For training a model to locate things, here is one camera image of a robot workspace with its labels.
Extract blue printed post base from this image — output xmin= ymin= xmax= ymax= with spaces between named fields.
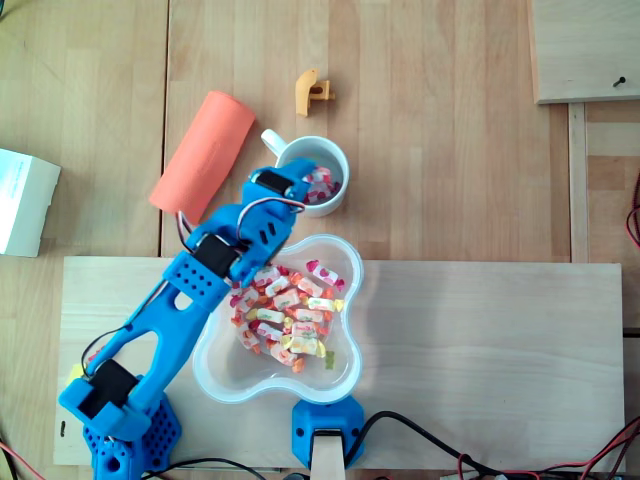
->
xmin=291 ymin=394 xmax=366 ymax=470

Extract yellow wrapped candy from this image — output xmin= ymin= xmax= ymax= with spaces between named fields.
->
xmin=280 ymin=334 xmax=327 ymax=359
xmin=248 ymin=307 xmax=296 ymax=326
xmin=302 ymin=296 xmax=347 ymax=313

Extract clear Haribo plastic tub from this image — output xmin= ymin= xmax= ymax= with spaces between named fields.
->
xmin=192 ymin=233 xmax=365 ymax=405

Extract white cardboard box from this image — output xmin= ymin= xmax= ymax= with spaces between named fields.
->
xmin=0 ymin=148 xmax=62 ymax=258

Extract orange foam roll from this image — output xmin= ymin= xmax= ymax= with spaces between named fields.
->
xmin=148 ymin=89 xmax=257 ymax=226

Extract orange 3D-printed part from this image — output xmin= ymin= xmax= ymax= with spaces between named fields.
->
xmin=294 ymin=68 xmax=337 ymax=118

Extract white ceramic mug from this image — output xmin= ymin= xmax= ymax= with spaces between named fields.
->
xmin=260 ymin=128 xmax=351 ymax=219

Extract black cable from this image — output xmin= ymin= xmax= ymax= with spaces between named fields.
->
xmin=142 ymin=457 xmax=271 ymax=480
xmin=344 ymin=410 xmax=640 ymax=480

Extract wooden camera post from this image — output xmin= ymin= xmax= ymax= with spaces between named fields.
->
xmin=309 ymin=432 xmax=346 ymax=480

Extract pink wrapped candy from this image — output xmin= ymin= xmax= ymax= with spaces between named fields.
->
xmin=287 ymin=321 xmax=331 ymax=339

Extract pale plywood panel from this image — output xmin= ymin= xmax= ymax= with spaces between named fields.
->
xmin=527 ymin=0 xmax=640 ymax=105

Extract light wooden base board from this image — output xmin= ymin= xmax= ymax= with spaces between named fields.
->
xmin=52 ymin=255 xmax=626 ymax=472

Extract red cable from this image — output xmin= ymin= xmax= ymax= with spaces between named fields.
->
xmin=625 ymin=172 xmax=640 ymax=251
xmin=0 ymin=440 xmax=37 ymax=480
xmin=455 ymin=418 xmax=640 ymax=480

